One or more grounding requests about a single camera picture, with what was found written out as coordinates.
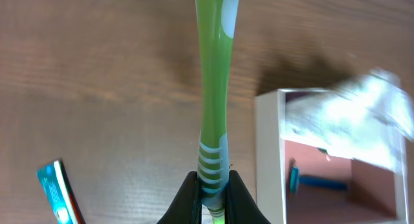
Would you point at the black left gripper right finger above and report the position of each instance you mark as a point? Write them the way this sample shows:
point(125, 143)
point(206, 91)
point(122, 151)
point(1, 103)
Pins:
point(240, 207)

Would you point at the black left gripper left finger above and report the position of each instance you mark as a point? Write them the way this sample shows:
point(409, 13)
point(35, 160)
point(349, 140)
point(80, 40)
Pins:
point(186, 207)

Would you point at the blue disposable razor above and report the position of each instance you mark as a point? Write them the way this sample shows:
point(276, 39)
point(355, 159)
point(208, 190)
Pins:
point(296, 179)

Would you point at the teal small packet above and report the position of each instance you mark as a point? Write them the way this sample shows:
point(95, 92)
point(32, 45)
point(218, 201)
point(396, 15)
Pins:
point(57, 188)

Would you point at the green white toothbrush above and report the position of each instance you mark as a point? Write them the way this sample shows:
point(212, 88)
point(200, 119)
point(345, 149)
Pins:
point(216, 21)

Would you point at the white box with pink interior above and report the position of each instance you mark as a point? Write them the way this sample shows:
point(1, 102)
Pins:
point(374, 194)

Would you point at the white Pantene tube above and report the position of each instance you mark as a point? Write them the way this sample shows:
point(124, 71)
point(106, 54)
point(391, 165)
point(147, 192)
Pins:
point(363, 118)

